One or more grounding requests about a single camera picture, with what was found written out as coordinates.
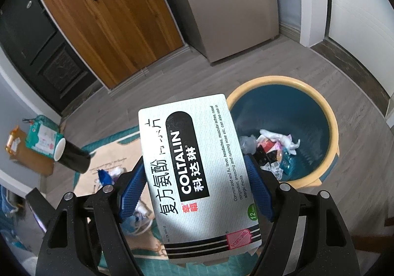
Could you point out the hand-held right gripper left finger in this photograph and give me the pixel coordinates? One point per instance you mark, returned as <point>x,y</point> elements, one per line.
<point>132,190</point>

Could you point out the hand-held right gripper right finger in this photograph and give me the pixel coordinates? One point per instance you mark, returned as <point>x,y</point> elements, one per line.
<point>261,193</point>

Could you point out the white medicine box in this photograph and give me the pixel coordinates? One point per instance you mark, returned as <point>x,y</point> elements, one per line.
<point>197,156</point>

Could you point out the blue bin with yellow rim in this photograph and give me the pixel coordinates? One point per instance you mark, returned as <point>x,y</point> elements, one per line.
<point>277,110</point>

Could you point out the blue wrapper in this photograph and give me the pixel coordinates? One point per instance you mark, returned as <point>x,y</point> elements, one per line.
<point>103,177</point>

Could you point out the blue face mask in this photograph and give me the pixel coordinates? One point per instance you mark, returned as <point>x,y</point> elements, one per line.
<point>139,224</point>

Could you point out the cardboard box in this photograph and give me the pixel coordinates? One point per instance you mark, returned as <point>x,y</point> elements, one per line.
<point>30,163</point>

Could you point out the small teal packet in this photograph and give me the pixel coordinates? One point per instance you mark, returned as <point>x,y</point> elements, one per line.
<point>287,163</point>

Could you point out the teal patterned rug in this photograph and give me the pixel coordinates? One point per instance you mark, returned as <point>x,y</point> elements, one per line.
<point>107,153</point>

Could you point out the crumpled white tissue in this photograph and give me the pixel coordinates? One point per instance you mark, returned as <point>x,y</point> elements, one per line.
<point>284,140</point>

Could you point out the black cup with white rim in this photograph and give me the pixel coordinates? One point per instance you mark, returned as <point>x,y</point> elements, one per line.
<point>74,157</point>

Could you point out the green and white packet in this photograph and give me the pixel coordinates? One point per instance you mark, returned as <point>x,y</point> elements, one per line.
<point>41,137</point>

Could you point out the wooden cabinet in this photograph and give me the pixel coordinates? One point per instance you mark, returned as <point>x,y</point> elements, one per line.
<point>123,24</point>

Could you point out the black door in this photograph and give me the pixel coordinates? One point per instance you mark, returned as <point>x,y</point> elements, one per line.
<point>30,33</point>

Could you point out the grey refrigerator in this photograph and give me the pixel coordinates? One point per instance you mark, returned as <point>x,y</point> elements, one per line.
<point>231,2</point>

